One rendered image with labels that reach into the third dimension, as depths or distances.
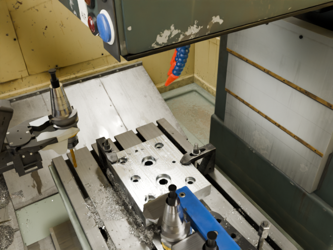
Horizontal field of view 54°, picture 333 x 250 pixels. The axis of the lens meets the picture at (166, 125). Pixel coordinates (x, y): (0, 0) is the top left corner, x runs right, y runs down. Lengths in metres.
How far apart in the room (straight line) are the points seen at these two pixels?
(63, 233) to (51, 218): 0.22
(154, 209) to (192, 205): 0.08
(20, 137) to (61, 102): 0.11
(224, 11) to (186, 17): 0.05
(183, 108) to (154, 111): 0.31
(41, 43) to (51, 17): 0.14
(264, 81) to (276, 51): 0.12
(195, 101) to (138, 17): 1.81
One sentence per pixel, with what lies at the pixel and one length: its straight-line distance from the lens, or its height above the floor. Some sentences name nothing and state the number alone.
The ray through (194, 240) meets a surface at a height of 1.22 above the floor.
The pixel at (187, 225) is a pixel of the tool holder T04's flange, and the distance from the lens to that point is 0.65.
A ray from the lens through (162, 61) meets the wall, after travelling 2.08.
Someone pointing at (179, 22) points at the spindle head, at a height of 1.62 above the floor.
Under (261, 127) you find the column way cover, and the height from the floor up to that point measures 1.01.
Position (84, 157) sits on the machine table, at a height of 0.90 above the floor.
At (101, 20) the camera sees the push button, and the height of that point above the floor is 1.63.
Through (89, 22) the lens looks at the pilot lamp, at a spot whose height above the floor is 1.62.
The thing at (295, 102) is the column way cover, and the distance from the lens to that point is 1.08.
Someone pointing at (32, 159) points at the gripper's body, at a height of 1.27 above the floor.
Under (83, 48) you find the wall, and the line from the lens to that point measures 1.83.
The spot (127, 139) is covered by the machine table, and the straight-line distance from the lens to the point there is 1.34.
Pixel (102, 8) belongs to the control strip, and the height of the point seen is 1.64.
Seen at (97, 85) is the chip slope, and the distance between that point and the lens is 1.88.
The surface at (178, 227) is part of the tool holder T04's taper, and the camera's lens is 0.63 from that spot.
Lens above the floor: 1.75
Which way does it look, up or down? 37 degrees down
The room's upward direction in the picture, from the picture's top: 2 degrees counter-clockwise
